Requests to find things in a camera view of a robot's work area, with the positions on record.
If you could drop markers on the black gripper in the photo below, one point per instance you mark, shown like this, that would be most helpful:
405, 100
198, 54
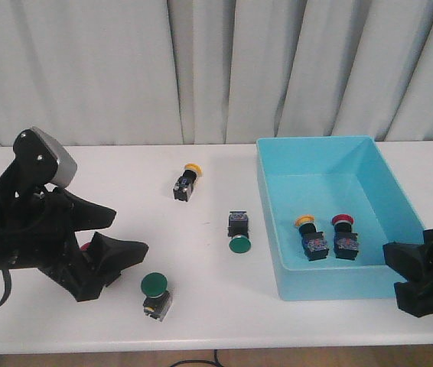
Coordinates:
40, 223
414, 262

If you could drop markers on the red push button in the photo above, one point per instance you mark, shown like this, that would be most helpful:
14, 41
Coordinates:
346, 245
85, 246

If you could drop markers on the yellow push button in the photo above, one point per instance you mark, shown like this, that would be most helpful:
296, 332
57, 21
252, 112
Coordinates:
313, 242
184, 186

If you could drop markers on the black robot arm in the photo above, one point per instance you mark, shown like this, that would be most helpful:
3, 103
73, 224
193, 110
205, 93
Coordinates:
44, 226

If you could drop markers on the light blue plastic box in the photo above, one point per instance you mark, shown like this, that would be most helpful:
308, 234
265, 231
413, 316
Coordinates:
330, 205

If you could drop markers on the green push button upright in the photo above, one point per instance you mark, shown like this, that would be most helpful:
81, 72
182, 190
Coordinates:
158, 298

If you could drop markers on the green push button lying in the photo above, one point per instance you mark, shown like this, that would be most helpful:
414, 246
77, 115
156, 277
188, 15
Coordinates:
238, 232

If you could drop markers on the white pleated curtain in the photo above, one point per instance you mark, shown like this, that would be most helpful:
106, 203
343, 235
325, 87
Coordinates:
215, 72

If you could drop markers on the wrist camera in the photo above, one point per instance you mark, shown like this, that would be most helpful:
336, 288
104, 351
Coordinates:
42, 159

